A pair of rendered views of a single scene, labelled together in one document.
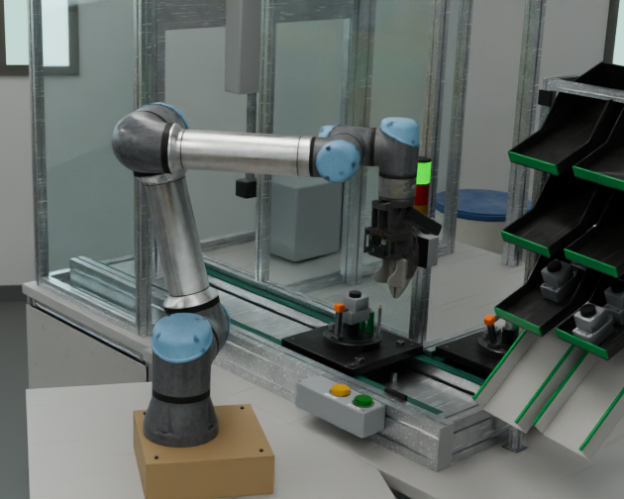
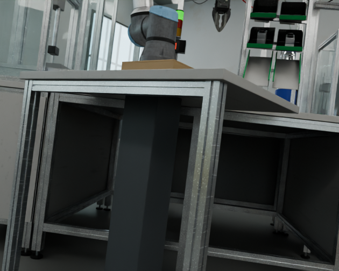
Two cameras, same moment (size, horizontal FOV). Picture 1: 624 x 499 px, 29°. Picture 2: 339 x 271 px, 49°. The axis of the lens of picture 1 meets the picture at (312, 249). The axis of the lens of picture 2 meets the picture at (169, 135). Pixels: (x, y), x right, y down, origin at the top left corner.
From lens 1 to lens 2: 205 cm
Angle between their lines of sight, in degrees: 44
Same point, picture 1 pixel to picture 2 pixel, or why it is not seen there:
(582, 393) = (278, 75)
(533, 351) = (249, 68)
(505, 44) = not seen: hidden behind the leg
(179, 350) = (173, 14)
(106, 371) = (9, 107)
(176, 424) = (170, 52)
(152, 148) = not seen: outside the picture
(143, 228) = (47, 27)
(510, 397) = (252, 79)
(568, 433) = (282, 85)
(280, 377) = not seen: hidden behind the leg
